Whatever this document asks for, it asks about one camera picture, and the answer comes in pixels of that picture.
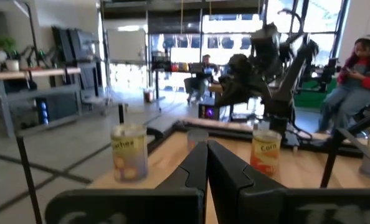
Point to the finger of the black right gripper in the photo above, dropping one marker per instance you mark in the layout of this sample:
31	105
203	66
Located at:
255	91
230	91

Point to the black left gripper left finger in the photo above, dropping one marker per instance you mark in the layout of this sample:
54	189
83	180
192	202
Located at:
191	174

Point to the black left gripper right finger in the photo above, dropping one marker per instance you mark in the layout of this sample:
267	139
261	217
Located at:
228	174

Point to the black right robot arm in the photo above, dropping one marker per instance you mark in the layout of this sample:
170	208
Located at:
291	77

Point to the computer case purple light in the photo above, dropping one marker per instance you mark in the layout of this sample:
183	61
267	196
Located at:
208	112

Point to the person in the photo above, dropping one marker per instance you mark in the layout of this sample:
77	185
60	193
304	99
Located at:
200	84
359	93

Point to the small grey lid can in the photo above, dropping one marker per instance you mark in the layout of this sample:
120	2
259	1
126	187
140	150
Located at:
196	138

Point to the corn can red orange label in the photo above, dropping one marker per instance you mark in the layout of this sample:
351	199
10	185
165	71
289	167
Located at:
266	155

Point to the green box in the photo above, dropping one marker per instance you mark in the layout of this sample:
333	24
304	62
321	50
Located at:
309	99

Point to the peaches can purple yellow label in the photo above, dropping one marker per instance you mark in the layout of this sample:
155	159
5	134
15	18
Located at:
129	155

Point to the small waste bin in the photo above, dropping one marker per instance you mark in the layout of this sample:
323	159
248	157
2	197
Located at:
148	96

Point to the whiteboard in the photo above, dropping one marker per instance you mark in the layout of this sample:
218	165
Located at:
126	46

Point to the computer tower blue lights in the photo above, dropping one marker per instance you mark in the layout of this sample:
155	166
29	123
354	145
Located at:
60	107

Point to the black computer monitor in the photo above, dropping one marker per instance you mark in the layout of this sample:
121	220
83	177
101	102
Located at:
62	46
83	45

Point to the workbench wooden top grey legs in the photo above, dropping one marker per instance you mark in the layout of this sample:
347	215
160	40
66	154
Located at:
32	73

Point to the green plant white pot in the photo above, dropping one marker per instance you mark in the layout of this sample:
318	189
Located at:
7	45

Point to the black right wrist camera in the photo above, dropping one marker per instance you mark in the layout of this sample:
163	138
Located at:
264	39

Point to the black aluminium table frame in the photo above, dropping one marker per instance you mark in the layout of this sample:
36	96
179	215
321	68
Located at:
228	130

